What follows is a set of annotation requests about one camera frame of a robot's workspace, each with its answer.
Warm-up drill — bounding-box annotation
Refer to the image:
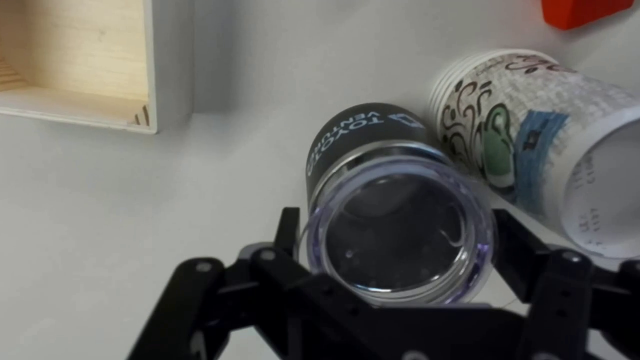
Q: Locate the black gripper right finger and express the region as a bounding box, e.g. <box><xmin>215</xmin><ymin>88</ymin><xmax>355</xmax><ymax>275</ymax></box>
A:
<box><xmin>493</xmin><ymin>208</ymin><xmax>640</xmax><ymax>360</ymax></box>

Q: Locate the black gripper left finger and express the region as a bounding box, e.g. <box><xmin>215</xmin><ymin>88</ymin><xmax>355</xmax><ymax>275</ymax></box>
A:
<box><xmin>127</xmin><ymin>207</ymin><xmax>402</xmax><ymax>360</ymax></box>

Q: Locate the clear jar with black band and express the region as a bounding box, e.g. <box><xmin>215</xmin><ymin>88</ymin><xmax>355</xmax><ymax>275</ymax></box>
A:
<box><xmin>299</xmin><ymin>157</ymin><xmax>498</xmax><ymax>308</ymax></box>

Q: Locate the printed paper cup stack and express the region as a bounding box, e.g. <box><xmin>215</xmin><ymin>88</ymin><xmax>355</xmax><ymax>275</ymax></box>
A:
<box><xmin>428</xmin><ymin>48</ymin><xmax>640</xmax><ymax>260</ymax></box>

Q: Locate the black tumbler cup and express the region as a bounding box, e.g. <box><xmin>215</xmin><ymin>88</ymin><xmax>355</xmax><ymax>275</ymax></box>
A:
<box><xmin>304</xmin><ymin>100</ymin><xmax>468</xmax><ymax>223</ymax></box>

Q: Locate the red plastic cap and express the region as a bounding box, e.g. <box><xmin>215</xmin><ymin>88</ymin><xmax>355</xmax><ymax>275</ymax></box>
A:
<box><xmin>541</xmin><ymin>0</ymin><xmax>636</xmax><ymax>32</ymax></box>

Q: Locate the light wooden box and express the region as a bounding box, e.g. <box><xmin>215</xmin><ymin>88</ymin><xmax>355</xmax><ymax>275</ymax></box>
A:
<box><xmin>0</xmin><ymin>0</ymin><xmax>161</xmax><ymax>136</ymax></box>

